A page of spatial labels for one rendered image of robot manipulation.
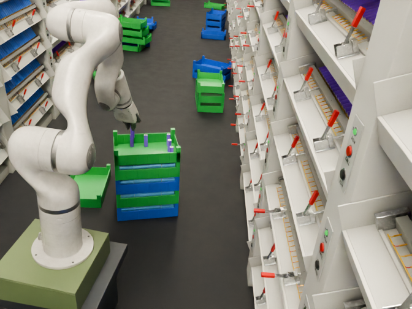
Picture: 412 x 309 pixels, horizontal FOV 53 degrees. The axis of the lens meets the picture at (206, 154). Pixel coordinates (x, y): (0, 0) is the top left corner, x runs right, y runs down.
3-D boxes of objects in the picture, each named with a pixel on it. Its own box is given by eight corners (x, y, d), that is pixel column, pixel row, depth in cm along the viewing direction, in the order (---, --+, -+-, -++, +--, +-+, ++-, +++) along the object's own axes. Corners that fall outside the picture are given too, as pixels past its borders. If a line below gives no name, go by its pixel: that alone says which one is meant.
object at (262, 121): (265, 180, 157) (257, 150, 150) (253, 113, 209) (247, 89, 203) (319, 168, 154) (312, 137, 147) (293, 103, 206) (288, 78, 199)
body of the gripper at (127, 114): (107, 104, 174) (114, 121, 183) (129, 109, 172) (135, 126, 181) (114, 92, 178) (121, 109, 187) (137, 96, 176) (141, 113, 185)
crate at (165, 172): (115, 181, 190) (114, 166, 186) (114, 158, 207) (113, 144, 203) (179, 176, 197) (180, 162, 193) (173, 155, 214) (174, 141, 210)
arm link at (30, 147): (70, 217, 118) (65, 145, 106) (8, 207, 119) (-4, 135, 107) (86, 193, 129) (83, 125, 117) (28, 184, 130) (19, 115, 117)
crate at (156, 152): (114, 166, 186) (113, 151, 182) (113, 144, 203) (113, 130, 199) (180, 162, 193) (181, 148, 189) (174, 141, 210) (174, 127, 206)
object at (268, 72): (273, 133, 147) (264, 99, 140) (259, 75, 199) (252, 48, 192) (330, 119, 143) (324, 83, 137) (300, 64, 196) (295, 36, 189)
